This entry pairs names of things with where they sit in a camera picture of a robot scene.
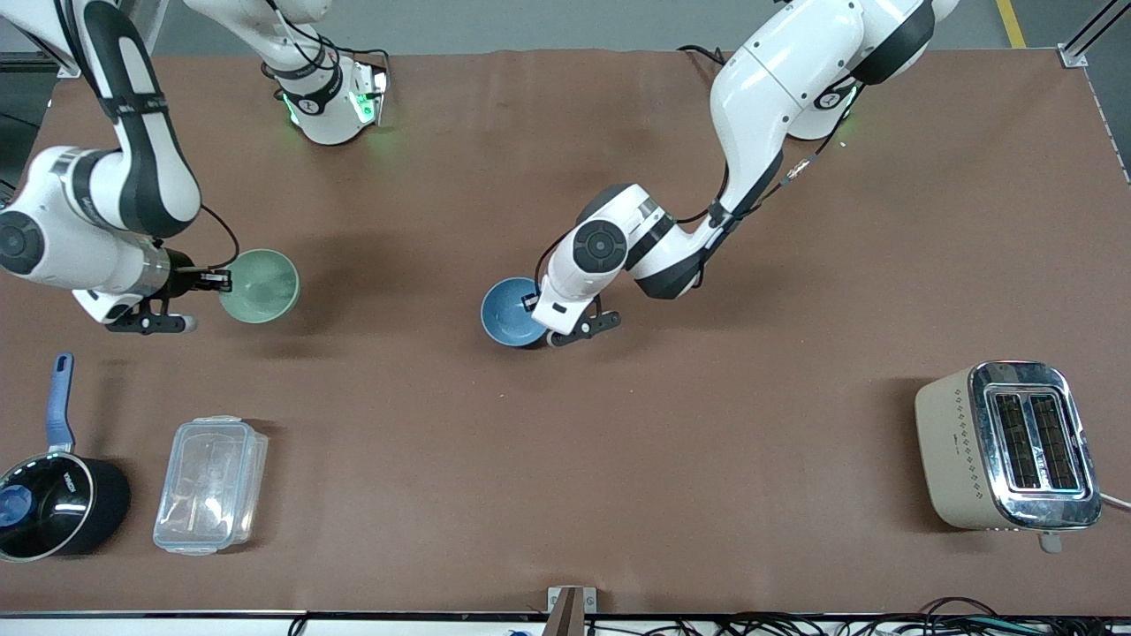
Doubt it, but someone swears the blue bowl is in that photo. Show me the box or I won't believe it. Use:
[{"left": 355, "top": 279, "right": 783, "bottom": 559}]
[{"left": 481, "top": 276, "right": 551, "bottom": 349}]

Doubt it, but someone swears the green bowl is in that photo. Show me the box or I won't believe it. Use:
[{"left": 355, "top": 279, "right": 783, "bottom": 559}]
[{"left": 218, "top": 249, "right": 301, "bottom": 325}]

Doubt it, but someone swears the brown table mat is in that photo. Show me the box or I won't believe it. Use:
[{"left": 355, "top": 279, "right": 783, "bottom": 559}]
[{"left": 0, "top": 47, "right": 1131, "bottom": 617}]

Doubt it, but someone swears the clear plastic food container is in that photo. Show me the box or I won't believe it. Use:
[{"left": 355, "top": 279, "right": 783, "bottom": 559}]
[{"left": 153, "top": 416, "right": 269, "bottom": 557}]

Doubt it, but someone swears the glass lid with blue knob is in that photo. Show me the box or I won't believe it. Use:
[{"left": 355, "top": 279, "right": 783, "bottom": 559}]
[{"left": 0, "top": 454, "right": 95, "bottom": 562}]

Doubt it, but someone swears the beige chrome toaster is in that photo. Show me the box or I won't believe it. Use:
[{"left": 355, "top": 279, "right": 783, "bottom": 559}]
[{"left": 915, "top": 360, "right": 1104, "bottom": 555}]

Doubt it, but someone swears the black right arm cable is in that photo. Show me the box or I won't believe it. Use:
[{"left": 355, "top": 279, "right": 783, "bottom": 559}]
[{"left": 200, "top": 204, "right": 241, "bottom": 271}]

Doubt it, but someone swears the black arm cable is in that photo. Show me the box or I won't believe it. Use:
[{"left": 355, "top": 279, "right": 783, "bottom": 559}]
[
  {"left": 534, "top": 78, "right": 860, "bottom": 292},
  {"left": 200, "top": 204, "right": 241, "bottom": 271}
]

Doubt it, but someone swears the black saucepan with blue handle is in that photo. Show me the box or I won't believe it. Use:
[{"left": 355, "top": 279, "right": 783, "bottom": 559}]
[{"left": 0, "top": 352, "right": 132, "bottom": 563}]

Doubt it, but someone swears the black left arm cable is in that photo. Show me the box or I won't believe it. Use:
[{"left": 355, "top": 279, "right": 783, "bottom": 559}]
[{"left": 534, "top": 78, "right": 860, "bottom": 292}]

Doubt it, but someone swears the metal bracket with brown post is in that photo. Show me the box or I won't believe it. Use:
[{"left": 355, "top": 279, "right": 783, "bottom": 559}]
[{"left": 547, "top": 586, "right": 598, "bottom": 636}]

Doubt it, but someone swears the black cable bundle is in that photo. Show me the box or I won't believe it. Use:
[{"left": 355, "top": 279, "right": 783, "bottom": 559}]
[{"left": 654, "top": 598, "right": 1131, "bottom": 636}]

